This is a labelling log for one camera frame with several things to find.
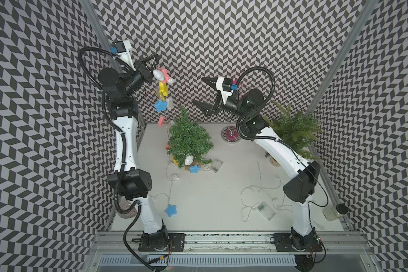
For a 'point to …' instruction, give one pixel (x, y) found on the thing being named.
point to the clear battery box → (216, 165)
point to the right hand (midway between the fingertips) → (198, 90)
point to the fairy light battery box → (267, 212)
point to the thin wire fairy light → (244, 221)
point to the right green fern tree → (297, 130)
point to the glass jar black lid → (331, 213)
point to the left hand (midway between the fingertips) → (160, 56)
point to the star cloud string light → (186, 164)
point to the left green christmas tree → (187, 138)
